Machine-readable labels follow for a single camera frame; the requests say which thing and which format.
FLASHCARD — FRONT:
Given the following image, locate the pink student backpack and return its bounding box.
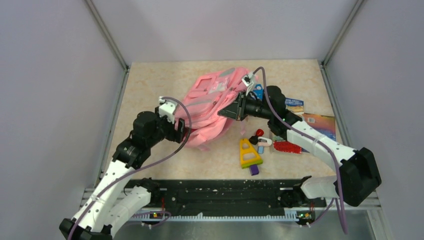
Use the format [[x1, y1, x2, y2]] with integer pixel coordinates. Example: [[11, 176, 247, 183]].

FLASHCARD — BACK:
[[182, 67, 250, 150]]

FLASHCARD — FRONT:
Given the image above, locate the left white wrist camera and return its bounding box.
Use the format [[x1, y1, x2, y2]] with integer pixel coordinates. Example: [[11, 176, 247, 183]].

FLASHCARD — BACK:
[[158, 96, 178, 124]]

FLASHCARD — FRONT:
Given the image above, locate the purple cable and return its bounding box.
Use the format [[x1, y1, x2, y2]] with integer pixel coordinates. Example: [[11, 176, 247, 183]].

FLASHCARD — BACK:
[[252, 66, 349, 235], [67, 96, 193, 240]]

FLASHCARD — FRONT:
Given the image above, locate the red black stamp toy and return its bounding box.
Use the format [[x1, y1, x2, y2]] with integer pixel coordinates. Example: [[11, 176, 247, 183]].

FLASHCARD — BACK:
[[248, 128, 264, 145]]

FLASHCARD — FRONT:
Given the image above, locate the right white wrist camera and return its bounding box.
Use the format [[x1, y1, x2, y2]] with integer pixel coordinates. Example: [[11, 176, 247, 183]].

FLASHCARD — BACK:
[[241, 72, 257, 88]]

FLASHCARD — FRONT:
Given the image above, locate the red keyboard booklet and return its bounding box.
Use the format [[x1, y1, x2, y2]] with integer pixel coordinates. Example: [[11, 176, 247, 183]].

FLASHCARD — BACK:
[[270, 132, 302, 155]]

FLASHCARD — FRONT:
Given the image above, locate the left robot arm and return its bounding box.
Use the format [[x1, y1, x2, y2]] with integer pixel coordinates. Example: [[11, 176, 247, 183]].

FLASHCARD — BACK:
[[59, 108, 189, 240]]

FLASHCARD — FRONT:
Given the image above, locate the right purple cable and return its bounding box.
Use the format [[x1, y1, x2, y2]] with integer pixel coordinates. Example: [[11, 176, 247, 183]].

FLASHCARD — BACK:
[[252, 66, 349, 235]]

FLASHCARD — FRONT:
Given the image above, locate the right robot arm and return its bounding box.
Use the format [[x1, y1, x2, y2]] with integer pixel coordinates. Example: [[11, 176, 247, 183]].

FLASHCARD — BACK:
[[218, 85, 382, 207]]

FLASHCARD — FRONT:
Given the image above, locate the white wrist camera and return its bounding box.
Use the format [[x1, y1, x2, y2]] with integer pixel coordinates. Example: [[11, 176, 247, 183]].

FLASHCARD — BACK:
[[158, 96, 178, 124], [241, 72, 257, 88]]

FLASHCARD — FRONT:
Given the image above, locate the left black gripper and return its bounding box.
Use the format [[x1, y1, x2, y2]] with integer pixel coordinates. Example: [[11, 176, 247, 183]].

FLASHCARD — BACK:
[[147, 106, 188, 147]]

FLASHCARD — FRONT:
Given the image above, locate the blue story book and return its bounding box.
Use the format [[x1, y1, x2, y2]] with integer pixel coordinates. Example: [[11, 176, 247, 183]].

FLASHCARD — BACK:
[[285, 98, 305, 115]]

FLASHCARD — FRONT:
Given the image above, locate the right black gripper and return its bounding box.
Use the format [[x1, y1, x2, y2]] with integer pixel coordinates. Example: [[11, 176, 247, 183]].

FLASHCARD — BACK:
[[218, 91, 273, 122]]

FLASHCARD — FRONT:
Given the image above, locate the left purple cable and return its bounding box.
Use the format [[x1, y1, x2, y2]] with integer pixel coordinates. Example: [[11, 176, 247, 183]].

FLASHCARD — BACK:
[[67, 96, 193, 240]]

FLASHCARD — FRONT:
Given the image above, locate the yellow green purple block toy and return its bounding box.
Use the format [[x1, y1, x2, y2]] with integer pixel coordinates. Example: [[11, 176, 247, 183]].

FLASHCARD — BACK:
[[239, 138, 263, 176]]

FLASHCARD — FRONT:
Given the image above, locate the colourful thin book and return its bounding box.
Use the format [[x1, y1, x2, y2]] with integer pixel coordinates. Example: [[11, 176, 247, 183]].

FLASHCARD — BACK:
[[302, 113, 337, 141]]

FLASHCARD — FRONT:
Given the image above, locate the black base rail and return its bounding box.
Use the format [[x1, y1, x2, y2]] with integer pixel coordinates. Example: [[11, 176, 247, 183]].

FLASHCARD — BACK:
[[125, 178, 329, 218]]

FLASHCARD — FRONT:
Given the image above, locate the blue card game box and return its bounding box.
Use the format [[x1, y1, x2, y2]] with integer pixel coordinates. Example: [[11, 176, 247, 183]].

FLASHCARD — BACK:
[[252, 83, 264, 101]]

